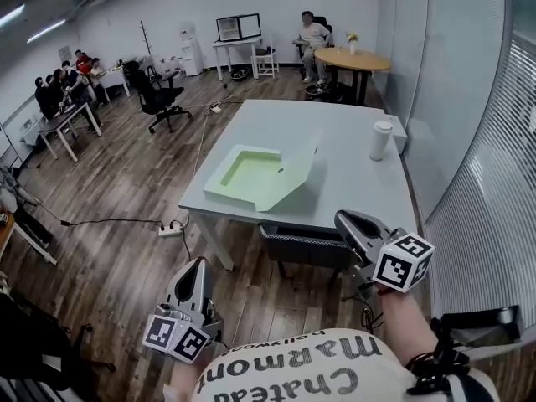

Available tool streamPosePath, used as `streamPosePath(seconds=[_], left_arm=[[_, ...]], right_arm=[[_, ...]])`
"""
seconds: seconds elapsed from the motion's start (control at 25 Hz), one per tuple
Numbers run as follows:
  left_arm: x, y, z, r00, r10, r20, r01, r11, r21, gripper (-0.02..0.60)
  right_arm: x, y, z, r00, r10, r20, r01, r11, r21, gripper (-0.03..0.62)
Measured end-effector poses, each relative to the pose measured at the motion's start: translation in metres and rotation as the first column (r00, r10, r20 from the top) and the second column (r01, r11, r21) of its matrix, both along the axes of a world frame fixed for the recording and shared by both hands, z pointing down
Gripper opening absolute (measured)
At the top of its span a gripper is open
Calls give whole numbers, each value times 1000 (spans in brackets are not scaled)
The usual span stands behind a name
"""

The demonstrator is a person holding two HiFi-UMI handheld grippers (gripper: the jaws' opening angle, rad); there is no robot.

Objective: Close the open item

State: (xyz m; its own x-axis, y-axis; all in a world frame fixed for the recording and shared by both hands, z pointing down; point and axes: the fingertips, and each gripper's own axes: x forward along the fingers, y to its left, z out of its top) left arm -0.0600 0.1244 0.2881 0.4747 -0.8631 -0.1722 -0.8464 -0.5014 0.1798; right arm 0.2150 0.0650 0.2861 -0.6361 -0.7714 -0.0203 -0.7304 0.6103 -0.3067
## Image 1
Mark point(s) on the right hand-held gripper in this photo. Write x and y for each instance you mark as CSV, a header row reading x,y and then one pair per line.
x,y
398,266

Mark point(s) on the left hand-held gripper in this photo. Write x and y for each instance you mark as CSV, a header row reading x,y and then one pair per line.
x,y
176,335

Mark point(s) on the white box item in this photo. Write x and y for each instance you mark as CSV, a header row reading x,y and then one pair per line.
x,y
251,174

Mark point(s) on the person's left forearm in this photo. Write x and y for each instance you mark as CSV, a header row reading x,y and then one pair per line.
x,y
184,381

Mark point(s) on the person's right forearm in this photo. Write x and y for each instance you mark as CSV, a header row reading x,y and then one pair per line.
x,y
404,325

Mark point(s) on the dark grey chair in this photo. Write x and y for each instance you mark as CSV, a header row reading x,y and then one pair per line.
x,y
305,247

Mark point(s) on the white power strip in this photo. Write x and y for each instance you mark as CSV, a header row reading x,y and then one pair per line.
x,y
215,108
171,228

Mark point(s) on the white tumbler cup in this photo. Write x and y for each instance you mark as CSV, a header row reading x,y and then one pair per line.
x,y
380,140

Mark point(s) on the window blinds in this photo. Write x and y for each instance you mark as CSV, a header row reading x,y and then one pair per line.
x,y
490,203

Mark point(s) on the white printed shirt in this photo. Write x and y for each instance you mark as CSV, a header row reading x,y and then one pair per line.
x,y
301,371

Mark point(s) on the round wooden table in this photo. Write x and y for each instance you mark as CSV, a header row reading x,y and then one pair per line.
x,y
352,59

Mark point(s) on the black bag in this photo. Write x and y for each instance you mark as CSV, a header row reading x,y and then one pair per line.
x,y
33,350

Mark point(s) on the white low shelf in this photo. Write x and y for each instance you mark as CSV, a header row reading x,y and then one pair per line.
x,y
25,237

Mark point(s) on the white vase with yellow flowers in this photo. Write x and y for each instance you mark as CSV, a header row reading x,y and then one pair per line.
x,y
352,42

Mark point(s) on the white wooden chair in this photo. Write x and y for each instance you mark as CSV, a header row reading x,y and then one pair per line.
x,y
266,59

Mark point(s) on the black round basket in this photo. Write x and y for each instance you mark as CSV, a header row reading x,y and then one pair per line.
x,y
240,75

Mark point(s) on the dark desk with white legs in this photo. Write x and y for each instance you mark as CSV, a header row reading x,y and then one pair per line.
x,y
63,120

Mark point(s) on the white side table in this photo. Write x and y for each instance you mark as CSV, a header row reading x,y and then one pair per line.
x,y
236,43

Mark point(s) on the black glass-door mini fridge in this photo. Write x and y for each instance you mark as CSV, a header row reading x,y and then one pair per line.
x,y
238,27

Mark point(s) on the white water dispenser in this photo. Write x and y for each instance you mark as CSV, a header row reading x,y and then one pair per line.
x,y
190,53

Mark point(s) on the wooden coat rack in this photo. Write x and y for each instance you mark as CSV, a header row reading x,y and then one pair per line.
x,y
146,40

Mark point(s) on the ceiling light strip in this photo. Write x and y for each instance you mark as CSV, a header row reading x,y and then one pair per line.
x,y
11,15
46,31

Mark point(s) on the white table leg frame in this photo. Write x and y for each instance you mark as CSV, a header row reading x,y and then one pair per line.
x,y
213,241

